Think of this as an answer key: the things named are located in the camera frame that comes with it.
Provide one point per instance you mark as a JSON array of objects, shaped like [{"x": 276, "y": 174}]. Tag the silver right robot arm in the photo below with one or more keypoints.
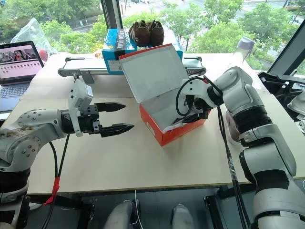
[{"x": 257, "y": 124}]

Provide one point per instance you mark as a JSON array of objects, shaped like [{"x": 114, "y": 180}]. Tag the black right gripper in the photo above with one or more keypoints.
[{"x": 201, "y": 108}]

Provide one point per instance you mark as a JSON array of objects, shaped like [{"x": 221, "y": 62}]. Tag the black device frame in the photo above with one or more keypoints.
[{"x": 276, "y": 83}]

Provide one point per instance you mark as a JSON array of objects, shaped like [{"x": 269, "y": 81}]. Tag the white crumpled object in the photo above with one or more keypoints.
[{"x": 297, "y": 105}]

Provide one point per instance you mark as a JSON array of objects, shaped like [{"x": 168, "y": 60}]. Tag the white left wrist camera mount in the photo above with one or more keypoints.
[{"x": 78, "y": 97}]

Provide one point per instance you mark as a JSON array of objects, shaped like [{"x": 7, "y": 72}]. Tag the white tissue paper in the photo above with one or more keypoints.
[{"x": 168, "y": 128}]

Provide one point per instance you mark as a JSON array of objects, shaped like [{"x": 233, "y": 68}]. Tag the orange snack packet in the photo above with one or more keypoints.
[{"x": 98, "y": 55}]

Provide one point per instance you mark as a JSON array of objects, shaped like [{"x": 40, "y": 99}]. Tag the clear plastic bag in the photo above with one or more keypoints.
[{"x": 33, "y": 35}]

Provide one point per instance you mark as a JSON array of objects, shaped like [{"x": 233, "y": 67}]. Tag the grey laptop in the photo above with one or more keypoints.
[{"x": 16, "y": 66}]

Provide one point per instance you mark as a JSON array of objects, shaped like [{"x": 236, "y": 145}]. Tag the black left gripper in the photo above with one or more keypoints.
[{"x": 89, "y": 120}]

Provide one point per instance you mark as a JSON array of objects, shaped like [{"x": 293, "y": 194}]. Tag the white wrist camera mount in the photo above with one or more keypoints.
[
  {"x": 196, "y": 88},
  {"x": 78, "y": 97}
]

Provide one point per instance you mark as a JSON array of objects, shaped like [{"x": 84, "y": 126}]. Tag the blue shoebox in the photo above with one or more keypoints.
[{"x": 114, "y": 51}]

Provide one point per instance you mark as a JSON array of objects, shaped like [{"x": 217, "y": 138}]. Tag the clear bottle with lavender lid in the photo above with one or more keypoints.
[{"x": 244, "y": 48}]

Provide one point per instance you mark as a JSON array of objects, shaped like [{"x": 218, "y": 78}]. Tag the small grey conveyor belt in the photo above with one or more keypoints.
[{"x": 81, "y": 69}]

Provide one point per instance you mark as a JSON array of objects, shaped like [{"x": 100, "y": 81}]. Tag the brown suede shoe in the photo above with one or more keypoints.
[
  {"x": 139, "y": 33},
  {"x": 156, "y": 33}
]

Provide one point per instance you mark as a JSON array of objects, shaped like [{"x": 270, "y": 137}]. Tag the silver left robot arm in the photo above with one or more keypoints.
[{"x": 28, "y": 128}]

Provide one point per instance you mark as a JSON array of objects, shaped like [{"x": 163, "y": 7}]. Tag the grey rounded robot leg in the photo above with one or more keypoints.
[
  {"x": 182, "y": 217},
  {"x": 119, "y": 214}
]

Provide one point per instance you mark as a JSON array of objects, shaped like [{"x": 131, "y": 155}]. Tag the orange shoebox with white inside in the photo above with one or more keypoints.
[{"x": 152, "y": 78}]

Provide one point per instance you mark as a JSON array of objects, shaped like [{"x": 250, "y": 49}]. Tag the red round object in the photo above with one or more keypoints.
[{"x": 43, "y": 55}]

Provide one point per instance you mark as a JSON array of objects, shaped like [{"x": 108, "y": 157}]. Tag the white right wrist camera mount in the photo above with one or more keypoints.
[{"x": 196, "y": 88}]

